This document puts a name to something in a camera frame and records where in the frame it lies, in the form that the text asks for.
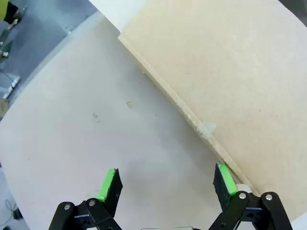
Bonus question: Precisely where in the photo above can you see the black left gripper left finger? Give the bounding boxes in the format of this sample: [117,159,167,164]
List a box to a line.
[49,167,123,230]

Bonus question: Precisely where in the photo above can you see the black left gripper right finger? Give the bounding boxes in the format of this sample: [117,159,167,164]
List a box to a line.
[207,162,295,230]

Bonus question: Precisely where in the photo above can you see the clear tape piece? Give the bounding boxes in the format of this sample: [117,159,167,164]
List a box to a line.
[196,122,216,138]

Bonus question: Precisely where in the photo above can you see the person in yellow apron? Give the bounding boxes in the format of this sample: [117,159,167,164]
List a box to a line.
[0,0,27,27]

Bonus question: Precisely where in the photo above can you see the thin grey floor cable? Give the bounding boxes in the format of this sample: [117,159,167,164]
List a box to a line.
[4,198,23,220]

